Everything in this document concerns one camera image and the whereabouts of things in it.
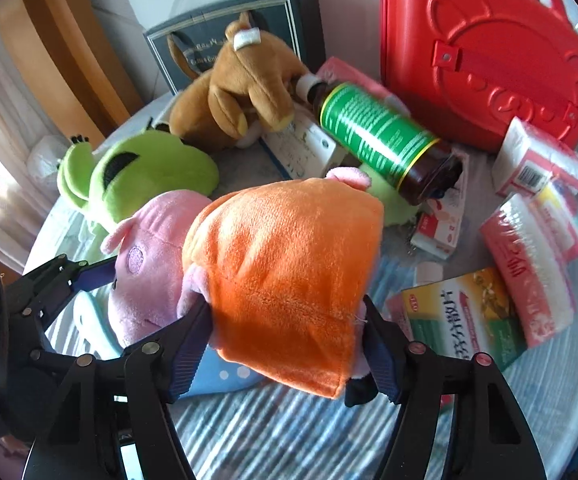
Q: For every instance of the red plastic suitcase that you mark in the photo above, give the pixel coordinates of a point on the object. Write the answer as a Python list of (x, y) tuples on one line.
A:
[(469, 35)]

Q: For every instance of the white red plaster box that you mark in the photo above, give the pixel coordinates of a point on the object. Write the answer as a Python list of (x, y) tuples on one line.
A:
[(441, 220)]

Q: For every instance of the small green plush toy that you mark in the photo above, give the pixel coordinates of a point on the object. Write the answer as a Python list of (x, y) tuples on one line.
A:
[(394, 205)]

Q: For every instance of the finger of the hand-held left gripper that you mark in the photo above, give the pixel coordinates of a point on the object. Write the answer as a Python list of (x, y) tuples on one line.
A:
[(24, 375), (94, 275)]

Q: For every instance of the white red tissue pack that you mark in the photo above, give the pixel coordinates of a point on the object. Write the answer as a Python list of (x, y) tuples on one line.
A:
[(534, 155)]

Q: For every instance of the green white medicine box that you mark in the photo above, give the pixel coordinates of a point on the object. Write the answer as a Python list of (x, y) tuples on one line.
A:
[(469, 320)]

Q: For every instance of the brown kangaroo plush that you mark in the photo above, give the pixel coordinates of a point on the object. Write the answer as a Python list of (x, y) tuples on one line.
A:
[(234, 85)]

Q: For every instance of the green frog plush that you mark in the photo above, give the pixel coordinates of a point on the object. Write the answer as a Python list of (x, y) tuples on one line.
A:
[(159, 170)]

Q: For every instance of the pink packet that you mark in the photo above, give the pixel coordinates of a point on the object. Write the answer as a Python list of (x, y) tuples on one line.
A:
[(349, 72)]

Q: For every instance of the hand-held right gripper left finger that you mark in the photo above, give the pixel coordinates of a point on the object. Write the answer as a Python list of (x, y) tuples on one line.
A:
[(189, 360)]

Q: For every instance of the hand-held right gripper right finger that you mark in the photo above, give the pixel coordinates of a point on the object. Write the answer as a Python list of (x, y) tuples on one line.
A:
[(386, 365)]

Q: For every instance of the brown bottle green label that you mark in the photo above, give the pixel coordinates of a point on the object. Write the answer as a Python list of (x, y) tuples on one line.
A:
[(369, 125)]

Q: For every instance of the pig plush orange dress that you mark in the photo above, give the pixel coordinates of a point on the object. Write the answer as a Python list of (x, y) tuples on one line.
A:
[(279, 270)]

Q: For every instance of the large pink tissue pack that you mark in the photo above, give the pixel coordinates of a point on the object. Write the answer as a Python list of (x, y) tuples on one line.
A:
[(524, 270)]

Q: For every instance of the clear plastic bag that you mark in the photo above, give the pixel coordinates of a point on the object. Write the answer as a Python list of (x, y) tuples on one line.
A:
[(46, 160)]

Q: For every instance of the black gift box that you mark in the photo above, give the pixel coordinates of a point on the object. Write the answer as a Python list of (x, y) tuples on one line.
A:
[(194, 35)]

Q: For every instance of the small colourful tissue pack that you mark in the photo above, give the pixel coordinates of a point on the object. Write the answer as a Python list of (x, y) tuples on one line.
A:
[(569, 225)]

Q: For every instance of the wooden wall trim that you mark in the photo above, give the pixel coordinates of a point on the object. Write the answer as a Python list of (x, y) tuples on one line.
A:
[(54, 50)]

